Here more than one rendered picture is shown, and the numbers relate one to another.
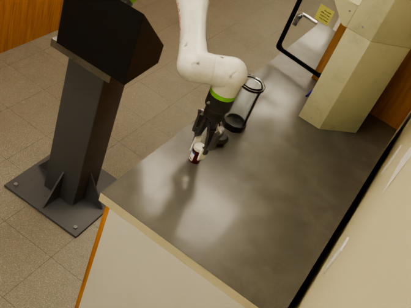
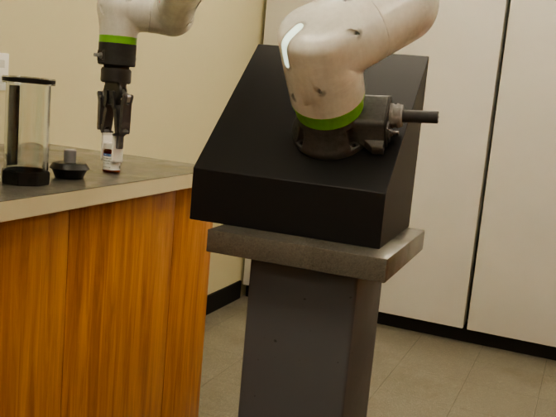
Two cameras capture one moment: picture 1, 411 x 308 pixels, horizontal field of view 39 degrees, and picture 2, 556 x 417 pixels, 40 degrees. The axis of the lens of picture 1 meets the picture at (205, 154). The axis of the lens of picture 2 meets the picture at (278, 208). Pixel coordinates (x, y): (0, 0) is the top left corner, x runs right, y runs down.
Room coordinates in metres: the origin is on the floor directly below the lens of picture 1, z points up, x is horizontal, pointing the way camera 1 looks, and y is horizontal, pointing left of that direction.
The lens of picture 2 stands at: (3.50, 0.65, 1.20)
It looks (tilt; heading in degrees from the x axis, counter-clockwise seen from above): 9 degrees down; 186
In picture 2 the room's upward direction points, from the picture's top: 5 degrees clockwise
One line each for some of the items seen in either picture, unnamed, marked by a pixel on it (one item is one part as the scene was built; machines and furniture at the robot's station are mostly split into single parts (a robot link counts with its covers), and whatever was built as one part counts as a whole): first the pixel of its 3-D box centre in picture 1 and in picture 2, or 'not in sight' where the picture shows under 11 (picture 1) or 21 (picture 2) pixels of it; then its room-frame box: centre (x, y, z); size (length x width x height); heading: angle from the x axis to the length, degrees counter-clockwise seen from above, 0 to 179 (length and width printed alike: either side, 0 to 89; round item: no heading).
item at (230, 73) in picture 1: (227, 76); (122, 15); (1.63, 0.04, 1.33); 0.13 x 0.11 x 0.14; 111
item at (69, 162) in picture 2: (218, 134); (69, 163); (1.80, -0.02, 0.97); 0.09 x 0.09 x 0.07
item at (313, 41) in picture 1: (316, 30); not in sight; (2.57, -0.25, 1.19); 0.30 x 0.01 x 0.40; 67
